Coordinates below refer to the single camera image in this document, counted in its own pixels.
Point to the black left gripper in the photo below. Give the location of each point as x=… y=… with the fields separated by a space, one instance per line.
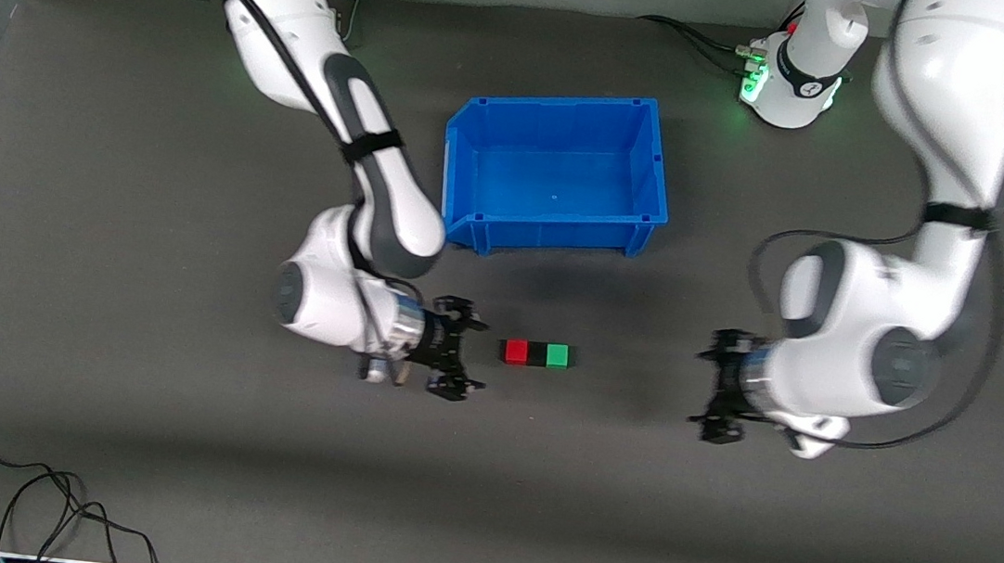
x=726 y=386

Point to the small black cube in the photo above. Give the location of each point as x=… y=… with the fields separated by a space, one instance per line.
x=536 y=356

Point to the grey table mat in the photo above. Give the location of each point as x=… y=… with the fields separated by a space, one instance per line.
x=481 y=484

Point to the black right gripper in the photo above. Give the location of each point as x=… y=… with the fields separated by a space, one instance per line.
x=439 y=344

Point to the small green cube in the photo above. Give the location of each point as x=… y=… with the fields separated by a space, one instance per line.
x=558 y=355

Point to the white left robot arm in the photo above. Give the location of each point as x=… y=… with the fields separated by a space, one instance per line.
x=938 y=131

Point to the small red cube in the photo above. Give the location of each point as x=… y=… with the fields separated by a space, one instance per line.
x=515 y=352

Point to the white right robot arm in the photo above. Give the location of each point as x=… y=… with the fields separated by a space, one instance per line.
x=358 y=145

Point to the blue plastic storage bin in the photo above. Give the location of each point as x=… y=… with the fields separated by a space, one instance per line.
x=559 y=180

